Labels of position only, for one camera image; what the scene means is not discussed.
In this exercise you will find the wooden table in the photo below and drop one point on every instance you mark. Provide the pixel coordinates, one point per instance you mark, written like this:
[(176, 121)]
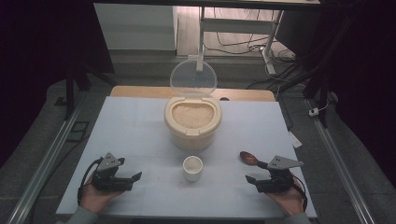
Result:
[(140, 91)]

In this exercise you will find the white table cover sheet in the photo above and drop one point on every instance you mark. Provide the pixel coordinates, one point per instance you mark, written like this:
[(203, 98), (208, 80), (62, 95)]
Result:
[(134, 130)]

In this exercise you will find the white cabinet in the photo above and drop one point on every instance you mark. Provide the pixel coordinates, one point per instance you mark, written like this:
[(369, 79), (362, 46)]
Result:
[(134, 28)]

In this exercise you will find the clear round container lid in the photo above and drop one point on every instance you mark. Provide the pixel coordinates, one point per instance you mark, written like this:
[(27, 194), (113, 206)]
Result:
[(193, 76)]

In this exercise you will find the black metal stand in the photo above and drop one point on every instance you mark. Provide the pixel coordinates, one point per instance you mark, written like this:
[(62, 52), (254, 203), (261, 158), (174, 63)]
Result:
[(323, 93), (70, 93)]

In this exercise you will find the dark curtain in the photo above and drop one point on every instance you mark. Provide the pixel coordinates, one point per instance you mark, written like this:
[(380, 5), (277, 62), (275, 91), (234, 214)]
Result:
[(370, 77), (31, 62)]

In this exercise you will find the brown wooden spoon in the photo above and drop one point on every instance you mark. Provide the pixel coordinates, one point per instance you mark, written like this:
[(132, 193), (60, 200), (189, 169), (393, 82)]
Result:
[(248, 158)]

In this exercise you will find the white cup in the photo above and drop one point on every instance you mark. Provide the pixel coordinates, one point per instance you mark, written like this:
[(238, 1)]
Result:
[(192, 171)]

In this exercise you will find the uncooked rice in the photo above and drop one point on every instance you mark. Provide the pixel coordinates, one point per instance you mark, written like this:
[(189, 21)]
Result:
[(193, 115)]

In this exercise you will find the white power adapter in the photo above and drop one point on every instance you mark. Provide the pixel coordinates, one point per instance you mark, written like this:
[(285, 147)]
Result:
[(313, 112)]

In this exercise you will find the white paper tag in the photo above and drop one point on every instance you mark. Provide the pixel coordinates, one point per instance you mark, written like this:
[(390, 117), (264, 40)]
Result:
[(295, 140)]

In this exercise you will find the person's right hand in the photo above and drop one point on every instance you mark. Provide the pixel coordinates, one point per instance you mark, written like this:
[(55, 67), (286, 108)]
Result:
[(291, 202)]

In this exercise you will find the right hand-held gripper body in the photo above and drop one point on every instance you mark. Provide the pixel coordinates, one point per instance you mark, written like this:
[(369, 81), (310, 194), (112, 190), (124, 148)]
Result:
[(277, 185)]

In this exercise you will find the white desk frame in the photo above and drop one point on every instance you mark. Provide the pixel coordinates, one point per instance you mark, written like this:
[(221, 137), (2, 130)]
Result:
[(236, 25)]

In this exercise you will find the cream plastic rice container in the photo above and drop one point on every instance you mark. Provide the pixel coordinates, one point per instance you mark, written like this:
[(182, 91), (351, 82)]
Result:
[(193, 140)]

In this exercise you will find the aluminium floor rail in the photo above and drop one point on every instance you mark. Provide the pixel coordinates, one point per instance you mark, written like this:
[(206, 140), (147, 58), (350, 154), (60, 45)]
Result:
[(46, 161), (339, 165)]

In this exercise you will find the person's left hand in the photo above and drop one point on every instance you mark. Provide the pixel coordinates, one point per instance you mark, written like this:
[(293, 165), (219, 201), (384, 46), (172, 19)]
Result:
[(93, 199)]

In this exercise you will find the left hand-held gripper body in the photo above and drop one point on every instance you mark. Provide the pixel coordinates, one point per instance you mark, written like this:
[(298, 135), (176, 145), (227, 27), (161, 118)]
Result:
[(107, 184)]

